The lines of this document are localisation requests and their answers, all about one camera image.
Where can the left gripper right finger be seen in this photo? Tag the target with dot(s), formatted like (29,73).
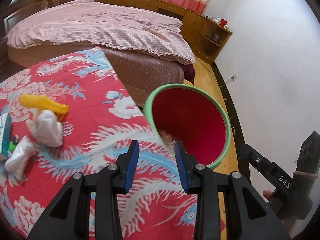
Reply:
(190,182)

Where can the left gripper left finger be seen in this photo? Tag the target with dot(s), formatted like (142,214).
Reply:
(127,163)

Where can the white medicine box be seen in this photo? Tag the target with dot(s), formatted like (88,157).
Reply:
(5,134)

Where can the pink trash in bin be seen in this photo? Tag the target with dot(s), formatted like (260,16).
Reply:
(168,140)

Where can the right hand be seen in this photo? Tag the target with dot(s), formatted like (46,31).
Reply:
(279,209)

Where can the red floral table cloth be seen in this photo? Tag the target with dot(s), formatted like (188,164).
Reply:
(101,122)

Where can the red bin green rim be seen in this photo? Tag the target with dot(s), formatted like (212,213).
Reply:
(192,116)

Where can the white crumpled tissue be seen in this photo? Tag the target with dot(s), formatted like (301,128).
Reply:
(45,128)

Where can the white plastic wrapper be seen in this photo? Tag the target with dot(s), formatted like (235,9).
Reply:
(18,161)

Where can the green clover toy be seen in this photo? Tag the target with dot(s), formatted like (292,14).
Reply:
(12,145)

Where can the wooden corner shelf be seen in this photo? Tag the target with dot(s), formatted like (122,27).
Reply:
(210,41)

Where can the pink bed quilt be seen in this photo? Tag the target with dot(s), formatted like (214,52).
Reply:
(111,26)

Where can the long wooden cabinet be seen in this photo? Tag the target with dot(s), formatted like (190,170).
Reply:
(192,22)

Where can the red cup on shelf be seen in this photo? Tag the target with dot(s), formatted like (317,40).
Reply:
(222,22)

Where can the white wall socket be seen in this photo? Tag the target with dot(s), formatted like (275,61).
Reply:
(234,77)

